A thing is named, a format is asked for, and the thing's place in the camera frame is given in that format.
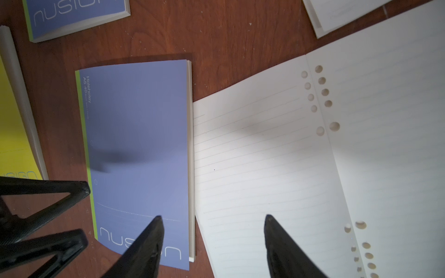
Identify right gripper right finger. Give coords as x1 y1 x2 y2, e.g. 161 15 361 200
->
264 214 327 278

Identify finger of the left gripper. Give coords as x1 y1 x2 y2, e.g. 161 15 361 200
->
1 229 88 278
1 177 90 243

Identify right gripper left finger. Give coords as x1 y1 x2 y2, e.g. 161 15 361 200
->
103 215 165 278

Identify purple cover notebook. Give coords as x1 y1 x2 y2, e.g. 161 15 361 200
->
75 60 196 271
22 0 131 43

